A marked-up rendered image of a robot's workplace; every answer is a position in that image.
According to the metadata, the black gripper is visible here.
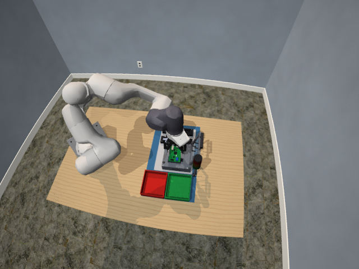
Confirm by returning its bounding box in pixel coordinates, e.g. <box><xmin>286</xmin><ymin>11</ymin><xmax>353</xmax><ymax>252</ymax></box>
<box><xmin>163</xmin><ymin>137</ymin><xmax>186</xmax><ymax>156</ymax></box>

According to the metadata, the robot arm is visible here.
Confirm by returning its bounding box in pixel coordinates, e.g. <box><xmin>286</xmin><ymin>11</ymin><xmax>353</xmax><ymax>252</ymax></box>
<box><xmin>62</xmin><ymin>73</ymin><xmax>190</xmax><ymax>175</ymax></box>

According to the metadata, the green circuit board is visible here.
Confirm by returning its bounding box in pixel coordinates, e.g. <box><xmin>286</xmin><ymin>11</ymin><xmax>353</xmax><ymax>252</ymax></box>
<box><xmin>168</xmin><ymin>146</ymin><xmax>181</xmax><ymax>162</ymax></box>

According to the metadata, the green bin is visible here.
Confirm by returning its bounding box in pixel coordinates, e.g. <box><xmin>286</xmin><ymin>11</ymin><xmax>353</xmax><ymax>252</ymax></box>
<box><xmin>165</xmin><ymin>173</ymin><xmax>192</xmax><ymax>202</ymax></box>

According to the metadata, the red open-top bin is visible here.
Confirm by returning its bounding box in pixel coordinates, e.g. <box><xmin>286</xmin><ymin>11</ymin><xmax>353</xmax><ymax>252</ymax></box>
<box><xmin>140</xmin><ymin>170</ymin><xmax>168</xmax><ymax>199</ymax></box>

